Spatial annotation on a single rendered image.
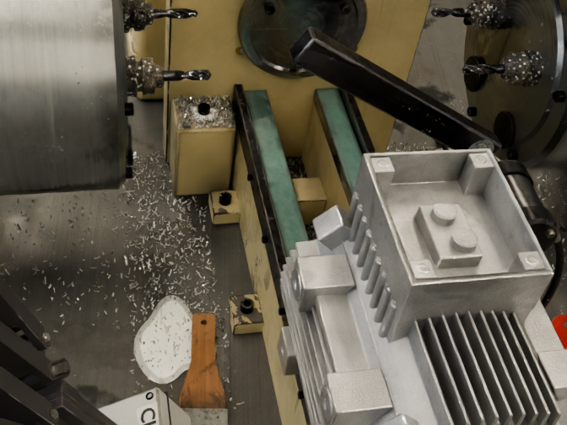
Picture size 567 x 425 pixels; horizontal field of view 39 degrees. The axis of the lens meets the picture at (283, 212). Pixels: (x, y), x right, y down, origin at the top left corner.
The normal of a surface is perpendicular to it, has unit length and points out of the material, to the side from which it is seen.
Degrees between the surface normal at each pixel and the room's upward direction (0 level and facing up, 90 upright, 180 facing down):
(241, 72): 90
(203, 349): 0
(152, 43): 90
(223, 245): 0
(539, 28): 90
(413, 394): 36
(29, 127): 77
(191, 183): 90
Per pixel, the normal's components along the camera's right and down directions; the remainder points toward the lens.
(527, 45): -0.97, 0.06
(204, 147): 0.19, 0.74
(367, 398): 0.13, -0.68
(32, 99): 0.23, 0.39
